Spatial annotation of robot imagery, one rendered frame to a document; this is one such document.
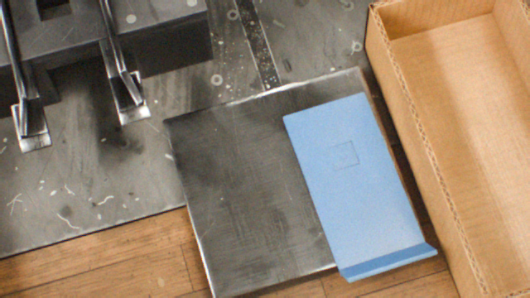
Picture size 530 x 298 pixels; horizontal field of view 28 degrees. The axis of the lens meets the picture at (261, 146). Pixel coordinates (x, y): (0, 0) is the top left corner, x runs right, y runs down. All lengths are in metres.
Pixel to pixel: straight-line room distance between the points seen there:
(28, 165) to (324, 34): 0.27
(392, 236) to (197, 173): 0.16
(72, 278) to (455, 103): 0.34
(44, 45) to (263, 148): 0.19
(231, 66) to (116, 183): 0.14
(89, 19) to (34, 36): 0.05
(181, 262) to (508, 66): 0.32
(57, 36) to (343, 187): 0.25
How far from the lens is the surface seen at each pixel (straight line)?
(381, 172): 0.84
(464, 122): 0.89
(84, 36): 0.83
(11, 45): 0.84
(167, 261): 0.84
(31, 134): 0.81
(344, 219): 0.82
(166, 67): 0.90
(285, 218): 0.83
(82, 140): 0.89
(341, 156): 0.84
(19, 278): 0.86
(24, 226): 0.87
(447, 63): 0.91
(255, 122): 0.86
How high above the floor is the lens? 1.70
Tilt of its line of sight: 67 degrees down
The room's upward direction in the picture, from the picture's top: 4 degrees counter-clockwise
